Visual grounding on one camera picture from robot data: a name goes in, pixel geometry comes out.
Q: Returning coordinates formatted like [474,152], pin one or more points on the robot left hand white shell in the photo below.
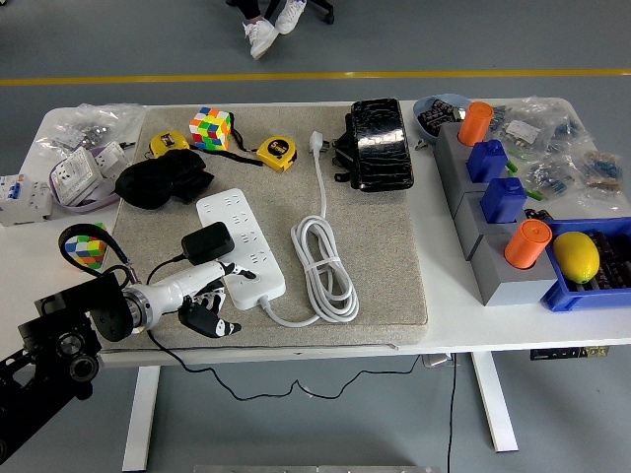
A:
[187,283]

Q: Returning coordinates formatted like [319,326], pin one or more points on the black plug adapter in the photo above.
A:
[207,241]

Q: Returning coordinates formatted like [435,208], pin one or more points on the white power strip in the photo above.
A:
[256,231]

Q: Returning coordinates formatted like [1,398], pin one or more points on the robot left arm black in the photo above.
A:
[54,320]

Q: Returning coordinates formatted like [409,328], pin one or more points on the small black jack plug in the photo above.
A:
[128,144]

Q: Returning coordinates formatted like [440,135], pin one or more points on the small colourful puzzle cube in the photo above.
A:
[86,249]

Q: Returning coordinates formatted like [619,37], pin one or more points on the black cloth pouch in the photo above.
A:
[158,180]

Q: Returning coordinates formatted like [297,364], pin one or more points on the small yellow tape measure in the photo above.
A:
[167,143]

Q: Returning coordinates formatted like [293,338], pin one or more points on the white table leg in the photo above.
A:
[140,419]
[493,399]

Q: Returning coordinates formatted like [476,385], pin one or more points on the large colourful puzzle cube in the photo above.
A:
[209,129]

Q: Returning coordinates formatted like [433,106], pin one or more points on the yellow tape measure 5m print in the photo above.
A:
[276,150]

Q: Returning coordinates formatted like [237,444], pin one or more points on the white circuit breaker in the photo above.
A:
[24,202]

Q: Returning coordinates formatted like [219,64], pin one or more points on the clear bag of metal parts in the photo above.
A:
[79,130]

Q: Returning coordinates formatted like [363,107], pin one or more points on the grey-brown mat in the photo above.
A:
[384,246]

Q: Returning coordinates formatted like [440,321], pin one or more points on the glossy black case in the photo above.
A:
[382,148]

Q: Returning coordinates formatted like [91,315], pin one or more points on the white sneaker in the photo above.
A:
[288,17]
[260,37]

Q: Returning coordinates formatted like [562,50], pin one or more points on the small metal clip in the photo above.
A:
[421,145]

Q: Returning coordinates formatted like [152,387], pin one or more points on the seated person's legs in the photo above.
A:
[249,9]

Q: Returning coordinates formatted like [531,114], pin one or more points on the long grey peg block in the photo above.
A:
[446,148]

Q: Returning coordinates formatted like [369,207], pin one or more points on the light blue bowl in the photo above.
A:
[424,106]

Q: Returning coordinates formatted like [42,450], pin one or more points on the black capacitors heap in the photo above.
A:
[436,118]

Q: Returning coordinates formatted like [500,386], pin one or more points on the blue block peg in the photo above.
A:
[503,199]
[485,162]

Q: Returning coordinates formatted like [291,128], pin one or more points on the orange cylinder peg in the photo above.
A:
[475,123]
[525,244]

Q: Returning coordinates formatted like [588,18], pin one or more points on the small green plastic piece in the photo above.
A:
[512,166]
[534,194]

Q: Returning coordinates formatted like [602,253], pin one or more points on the loose black capacitors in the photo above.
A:
[537,214]

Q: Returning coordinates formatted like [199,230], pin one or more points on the clear bag with white label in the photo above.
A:
[522,130]

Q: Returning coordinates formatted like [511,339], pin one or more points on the clear bag of blue resistors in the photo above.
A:
[547,177]

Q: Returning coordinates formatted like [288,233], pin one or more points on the blue plastic bin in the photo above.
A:
[567,295]

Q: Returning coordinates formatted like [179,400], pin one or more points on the black table control panel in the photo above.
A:
[569,353]

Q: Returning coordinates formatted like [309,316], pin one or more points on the yellow lemon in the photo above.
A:
[576,256]

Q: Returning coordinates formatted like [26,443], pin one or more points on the dark capacitors row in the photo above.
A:
[613,266]

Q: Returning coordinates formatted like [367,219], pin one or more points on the clear bag of brown resistors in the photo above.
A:
[601,170]

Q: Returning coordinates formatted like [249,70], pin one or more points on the large white wall socket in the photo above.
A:
[74,172]

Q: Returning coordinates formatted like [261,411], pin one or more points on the metal bracket under table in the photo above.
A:
[439,360]

